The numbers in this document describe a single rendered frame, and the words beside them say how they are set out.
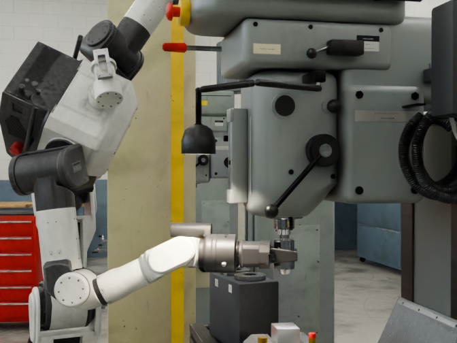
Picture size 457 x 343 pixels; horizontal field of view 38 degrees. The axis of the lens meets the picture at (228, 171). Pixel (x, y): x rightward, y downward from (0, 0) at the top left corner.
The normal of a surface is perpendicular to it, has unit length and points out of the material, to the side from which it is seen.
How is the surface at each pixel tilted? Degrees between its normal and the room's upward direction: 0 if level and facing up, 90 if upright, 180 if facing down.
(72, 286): 86
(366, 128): 90
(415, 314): 63
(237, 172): 90
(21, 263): 90
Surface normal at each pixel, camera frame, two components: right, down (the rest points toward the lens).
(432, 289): -0.98, 0.00
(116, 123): 0.89, -0.08
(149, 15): 0.45, 0.09
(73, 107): 0.36, -0.53
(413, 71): 0.22, 0.01
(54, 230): -0.02, -0.07
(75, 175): 0.97, -0.14
